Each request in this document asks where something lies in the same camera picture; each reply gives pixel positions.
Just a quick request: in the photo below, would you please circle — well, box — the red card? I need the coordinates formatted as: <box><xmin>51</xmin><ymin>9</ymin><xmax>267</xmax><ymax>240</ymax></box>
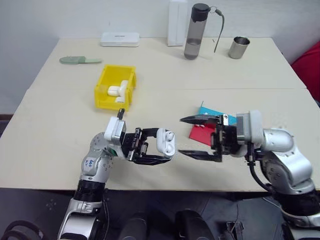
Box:
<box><xmin>188</xmin><ymin>124</ymin><xmax>216</xmax><ymax>148</ymax></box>

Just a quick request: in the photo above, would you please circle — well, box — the white flat router box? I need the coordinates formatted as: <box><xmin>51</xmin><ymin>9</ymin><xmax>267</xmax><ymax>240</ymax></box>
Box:
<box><xmin>100</xmin><ymin>32</ymin><xmax>141</xmax><ymax>48</ymax></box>

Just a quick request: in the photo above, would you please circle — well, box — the grey bottle carry strap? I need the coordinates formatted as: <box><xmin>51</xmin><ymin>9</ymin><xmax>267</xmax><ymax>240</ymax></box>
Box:
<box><xmin>208</xmin><ymin>5</ymin><xmax>225</xmax><ymax>54</ymax></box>

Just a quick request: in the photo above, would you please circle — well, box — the dark rounded shape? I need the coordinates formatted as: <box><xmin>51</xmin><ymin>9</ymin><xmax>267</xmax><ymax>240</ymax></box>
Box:
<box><xmin>119</xmin><ymin>210</ymin><xmax>149</xmax><ymax>240</ymax></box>

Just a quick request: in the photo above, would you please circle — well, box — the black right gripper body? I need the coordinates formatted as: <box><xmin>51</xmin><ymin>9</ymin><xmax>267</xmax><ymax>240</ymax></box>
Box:
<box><xmin>210</xmin><ymin>113</ymin><xmax>248</xmax><ymax>158</ymax></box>

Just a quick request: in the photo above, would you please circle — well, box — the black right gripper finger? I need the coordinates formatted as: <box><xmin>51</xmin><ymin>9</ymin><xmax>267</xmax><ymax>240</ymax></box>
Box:
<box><xmin>179</xmin><ymin>114</ymin><xmax>221</xmax><ymax>126</ymax></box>
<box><xmin>177</xmin><ymin>149</ymin><xmax>224</xmax><ymax>164</ymax></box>

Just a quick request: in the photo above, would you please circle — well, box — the grey translucent water bottle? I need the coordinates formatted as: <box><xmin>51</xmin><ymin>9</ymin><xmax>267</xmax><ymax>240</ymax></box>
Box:
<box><xmin>183</xmin><ymin>2</ymin><xmax>210</xmax><ymax>61</ymax></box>

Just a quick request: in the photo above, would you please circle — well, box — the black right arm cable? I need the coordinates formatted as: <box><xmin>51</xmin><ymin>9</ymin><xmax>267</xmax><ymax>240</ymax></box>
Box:
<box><xmin>245</xmin><ymin>141</ymin><xmax>276</xmax><ymax>194</ymax></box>

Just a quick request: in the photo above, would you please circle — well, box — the yellow plastic bin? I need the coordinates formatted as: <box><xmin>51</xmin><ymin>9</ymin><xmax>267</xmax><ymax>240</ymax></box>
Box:
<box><xmin>93</xmin><ymin>64</ymin><xmax>138</xmax><ymax>113</ymax></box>

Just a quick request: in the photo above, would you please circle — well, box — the black coiled cable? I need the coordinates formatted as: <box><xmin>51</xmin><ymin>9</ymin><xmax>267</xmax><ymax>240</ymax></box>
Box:
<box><xmin>0</xmin><ymin>219</ymin><xmax>45</xmax><ymax>240</ymax></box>

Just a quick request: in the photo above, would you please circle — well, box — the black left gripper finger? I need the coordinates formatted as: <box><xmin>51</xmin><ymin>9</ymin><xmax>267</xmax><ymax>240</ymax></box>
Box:
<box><xmin>133</xmin><ymin>152</ymin><xmax>174</xmax><ymax>167</ymax></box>
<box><xmin>141</xmin><ymin>127</ymin><xmax>161</xmax><ymax>138</ymax></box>

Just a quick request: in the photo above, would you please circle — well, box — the tall white box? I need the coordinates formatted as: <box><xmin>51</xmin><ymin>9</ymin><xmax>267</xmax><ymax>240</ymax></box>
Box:
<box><xmin>167</xmin><ymin>0</ymin><xmax>189</xmax><ymax>47</ymax></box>

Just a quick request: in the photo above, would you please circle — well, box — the black floor cable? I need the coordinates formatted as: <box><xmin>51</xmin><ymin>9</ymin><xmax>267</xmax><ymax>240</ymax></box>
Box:
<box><xmin>224</xmin><ymin>203</ymin><xmax>246</xmax><ymax>240</ymax></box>

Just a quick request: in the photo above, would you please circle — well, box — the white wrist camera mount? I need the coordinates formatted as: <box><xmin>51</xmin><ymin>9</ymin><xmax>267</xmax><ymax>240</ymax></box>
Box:
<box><xmin>235</xmin><ymin>109</ymin><xmax>265</xmax><ymax>146</ymax></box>
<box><xmin>103</xmin><ymin>115</ymin><xmax>127</xmax><ymax>142</ymax></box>

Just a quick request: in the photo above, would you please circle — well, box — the pale green flat tool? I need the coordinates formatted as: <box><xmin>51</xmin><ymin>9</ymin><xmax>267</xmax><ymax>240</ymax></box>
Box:
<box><xmin>59</xmin><ymin>55</ymin><xmax>103</xmax><ymax>66</ymax></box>

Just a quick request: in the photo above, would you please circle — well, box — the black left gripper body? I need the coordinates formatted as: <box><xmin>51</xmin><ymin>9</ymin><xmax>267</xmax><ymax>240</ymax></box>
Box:
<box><xmin>121</xmin><ymin>127</ymin><xmax>151</xmax><ymax>161</ymax></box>

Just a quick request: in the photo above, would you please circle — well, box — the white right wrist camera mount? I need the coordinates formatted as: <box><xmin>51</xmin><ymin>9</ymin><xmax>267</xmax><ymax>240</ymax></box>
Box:
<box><xmin>235</xmin><ymin>109</ymin><xmax>265</xmax><ymax>146</ymax></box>

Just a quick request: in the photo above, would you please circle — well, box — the red fabric object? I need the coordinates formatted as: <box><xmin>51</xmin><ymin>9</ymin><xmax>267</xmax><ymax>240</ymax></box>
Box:
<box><xmin>290</xmin><ymin>40</ymin><xmax>320</xmax><ymax>102</ymax></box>

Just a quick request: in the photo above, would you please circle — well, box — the teal card box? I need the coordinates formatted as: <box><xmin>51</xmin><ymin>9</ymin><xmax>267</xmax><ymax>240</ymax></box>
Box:
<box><xmin>196</xmin><ymin>100</ymin><xmax>239</xmax><ymax>128</ymax></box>

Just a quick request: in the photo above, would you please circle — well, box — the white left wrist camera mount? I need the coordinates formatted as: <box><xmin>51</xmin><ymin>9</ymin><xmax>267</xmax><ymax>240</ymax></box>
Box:
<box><xmin>103</xmin><ymin>115</ymin><xmax>127</xmax><ymax>142</ymax></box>

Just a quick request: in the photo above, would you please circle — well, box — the steel cup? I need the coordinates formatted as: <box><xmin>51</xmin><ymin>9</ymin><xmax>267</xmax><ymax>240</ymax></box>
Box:
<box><xmin>227</xmin><ymin>36</ymin><xmax>251</xmax><ymax>60</ymax></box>

